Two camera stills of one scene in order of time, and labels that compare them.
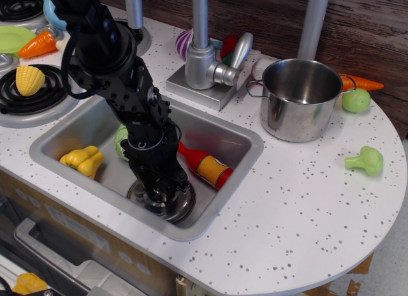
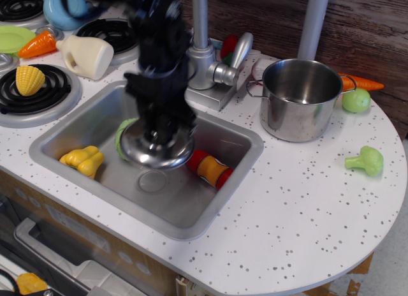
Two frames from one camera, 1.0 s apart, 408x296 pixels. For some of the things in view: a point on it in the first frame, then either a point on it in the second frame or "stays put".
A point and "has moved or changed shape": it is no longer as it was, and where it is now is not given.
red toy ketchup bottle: x=210 y=169 stays put
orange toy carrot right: x=361 y=83 stays put
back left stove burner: x=21 y=6 stays put
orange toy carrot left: x=43 y=43 stays put
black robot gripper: x=153 y=156 → x=160 y=90
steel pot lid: x=175 y=210 has moved or changed shape
